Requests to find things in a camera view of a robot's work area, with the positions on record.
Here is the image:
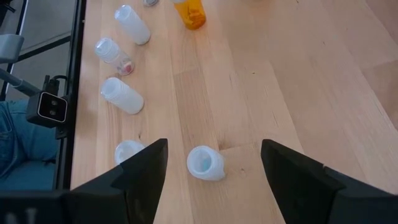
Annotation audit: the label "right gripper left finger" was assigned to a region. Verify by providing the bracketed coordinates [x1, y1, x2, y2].
[64, 138, 169, 224]

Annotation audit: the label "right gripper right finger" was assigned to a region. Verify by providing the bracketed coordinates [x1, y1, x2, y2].
[260, 138, 398, 224]

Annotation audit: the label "translucent white bottle blue contents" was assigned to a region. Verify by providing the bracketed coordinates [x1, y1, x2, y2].
[186, 145, 226, 182]

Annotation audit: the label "translucent white plastic bottle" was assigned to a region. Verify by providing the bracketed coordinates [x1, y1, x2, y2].
[114, 4, 152, 45]
[99, 77, 145, 115]

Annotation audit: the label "clear bottle with red pills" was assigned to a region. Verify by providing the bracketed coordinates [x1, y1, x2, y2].
[94, 37, 136, 77]

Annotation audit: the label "orange pill bottle white cap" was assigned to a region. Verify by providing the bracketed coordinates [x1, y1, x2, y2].
[173, 0, 207, 30]

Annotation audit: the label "person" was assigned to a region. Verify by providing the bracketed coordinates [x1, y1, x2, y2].
[0, 99, 60, 180]

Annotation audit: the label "black equipment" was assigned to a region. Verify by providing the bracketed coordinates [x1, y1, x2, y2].
[0, 0, 17, 27]

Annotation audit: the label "black table-level camera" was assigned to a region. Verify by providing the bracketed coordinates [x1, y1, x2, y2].
[25, 91, 69, 129]

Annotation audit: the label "black camera cable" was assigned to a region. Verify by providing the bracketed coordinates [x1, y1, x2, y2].
[42, 74, 68, 96]

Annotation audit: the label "black table edge frame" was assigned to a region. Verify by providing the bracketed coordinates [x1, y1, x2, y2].
[53, 0, 88, 191]

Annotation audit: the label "black stand frame bar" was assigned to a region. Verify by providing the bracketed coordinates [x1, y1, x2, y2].
[0, 0, 73, 102]

